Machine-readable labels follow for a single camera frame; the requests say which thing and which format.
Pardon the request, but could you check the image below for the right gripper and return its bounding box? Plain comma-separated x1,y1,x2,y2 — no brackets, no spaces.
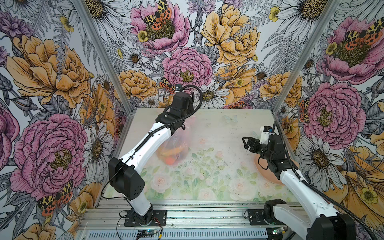
241,136,274,161

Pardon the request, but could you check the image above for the pink scalloped bowl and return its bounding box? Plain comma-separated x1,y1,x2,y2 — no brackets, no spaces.
254,154,284,186

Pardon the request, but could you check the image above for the pink plastic bag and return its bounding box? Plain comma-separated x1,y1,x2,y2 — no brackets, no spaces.
156,116,196,165

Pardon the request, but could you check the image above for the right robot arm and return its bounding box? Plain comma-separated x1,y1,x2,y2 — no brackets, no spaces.
242,126,356,240

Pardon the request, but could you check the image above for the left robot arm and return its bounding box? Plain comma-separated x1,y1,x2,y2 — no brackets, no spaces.
109,92,195,226

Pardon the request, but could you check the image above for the right green circuit board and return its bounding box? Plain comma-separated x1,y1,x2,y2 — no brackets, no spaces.
272,227,286,235

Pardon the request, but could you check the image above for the green circuit board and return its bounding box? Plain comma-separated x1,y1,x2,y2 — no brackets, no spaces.
136,229,159,239
272,227,286,235

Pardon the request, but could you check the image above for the left green circuit board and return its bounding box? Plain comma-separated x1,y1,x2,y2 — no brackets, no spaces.
136,229,159,239

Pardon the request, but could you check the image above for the right black corrugated cable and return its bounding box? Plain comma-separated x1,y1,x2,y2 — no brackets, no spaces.
271,121,379,240

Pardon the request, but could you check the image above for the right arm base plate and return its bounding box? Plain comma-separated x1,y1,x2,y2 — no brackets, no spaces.
246,209,269,226

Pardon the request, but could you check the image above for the aluminium front rail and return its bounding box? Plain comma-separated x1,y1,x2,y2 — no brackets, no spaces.
76,200,316,240

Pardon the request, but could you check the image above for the left aluminium frame post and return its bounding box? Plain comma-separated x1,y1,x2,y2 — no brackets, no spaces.
74,1,134,117

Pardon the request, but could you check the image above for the aluminium frame post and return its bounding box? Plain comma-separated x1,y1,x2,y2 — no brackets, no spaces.
74,1,134,117
272,0,341,115

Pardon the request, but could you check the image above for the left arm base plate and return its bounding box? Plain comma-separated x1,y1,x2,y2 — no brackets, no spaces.
124,210,168,227

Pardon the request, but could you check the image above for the left black cable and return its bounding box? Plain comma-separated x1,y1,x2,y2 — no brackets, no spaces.
100,84,204,200

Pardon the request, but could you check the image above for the right aluminium frame post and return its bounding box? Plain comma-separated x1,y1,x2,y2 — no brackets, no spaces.
272,0,341,115

